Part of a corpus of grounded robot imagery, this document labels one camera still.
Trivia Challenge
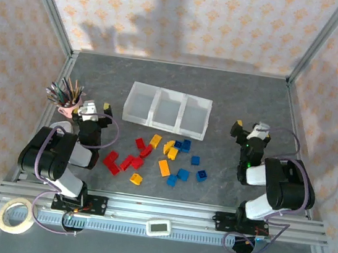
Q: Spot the aluminium back rail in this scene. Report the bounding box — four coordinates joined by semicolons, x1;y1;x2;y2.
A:
72;47;290;82

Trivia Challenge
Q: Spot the white digital timer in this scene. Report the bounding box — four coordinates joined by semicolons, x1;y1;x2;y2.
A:
144;217;173;239

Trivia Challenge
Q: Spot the orange-yellow lego brick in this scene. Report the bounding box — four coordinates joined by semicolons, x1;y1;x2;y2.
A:
156;159;173;178

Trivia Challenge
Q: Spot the aluminium side rail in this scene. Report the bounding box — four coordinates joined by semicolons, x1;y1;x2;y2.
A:
269;79;331;221
2;44;80;190

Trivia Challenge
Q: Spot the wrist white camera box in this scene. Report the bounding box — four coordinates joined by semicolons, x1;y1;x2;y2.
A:
246;120;272;143
72;97;99;124

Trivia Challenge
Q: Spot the aluminium frame post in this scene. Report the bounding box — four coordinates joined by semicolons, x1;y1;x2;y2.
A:
14;0;80;56
286;0;338;91

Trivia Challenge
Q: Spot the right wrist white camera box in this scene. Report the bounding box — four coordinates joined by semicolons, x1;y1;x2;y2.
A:
246;120;272;143

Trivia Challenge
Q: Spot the translucent white plastic bin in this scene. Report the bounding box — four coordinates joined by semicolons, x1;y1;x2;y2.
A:
148;87;190;135
173;92;214;142
121;80;163;129

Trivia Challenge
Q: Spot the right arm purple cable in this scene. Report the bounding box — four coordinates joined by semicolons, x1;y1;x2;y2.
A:
221;122;317;253

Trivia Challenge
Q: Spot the pink pencil cup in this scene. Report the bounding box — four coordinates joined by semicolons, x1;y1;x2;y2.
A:
57;95;83;121

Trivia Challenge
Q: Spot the dark colored pencil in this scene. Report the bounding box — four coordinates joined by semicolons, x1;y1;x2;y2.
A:
59;76;75;102

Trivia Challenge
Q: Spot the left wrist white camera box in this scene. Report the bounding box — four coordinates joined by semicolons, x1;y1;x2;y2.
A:
72;97;99;124

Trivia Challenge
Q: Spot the orange colored pencil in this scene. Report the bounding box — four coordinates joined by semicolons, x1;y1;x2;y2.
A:
72;79;80;103

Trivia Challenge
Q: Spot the red lego brick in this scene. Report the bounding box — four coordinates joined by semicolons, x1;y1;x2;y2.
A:
107;161;122;176
119;154;135;172
130;156;145;171
103;149;120;166
139;144;154;160
133;137;148;151

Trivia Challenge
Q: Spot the grey slotted cable duct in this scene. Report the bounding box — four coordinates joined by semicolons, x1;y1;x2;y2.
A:
33;208;255;251

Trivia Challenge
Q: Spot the aluminium front rail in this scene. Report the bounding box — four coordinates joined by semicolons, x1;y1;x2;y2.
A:
0;178;331;247

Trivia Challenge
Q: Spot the white square clock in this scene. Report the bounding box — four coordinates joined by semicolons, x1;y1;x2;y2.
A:
49;119;74;133

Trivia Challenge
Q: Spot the yellow half-round lego brick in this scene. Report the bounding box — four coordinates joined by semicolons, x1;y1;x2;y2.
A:
162;139;176;153

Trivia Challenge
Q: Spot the beige masking tape roll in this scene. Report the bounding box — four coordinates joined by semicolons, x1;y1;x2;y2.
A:
0;195;37;236

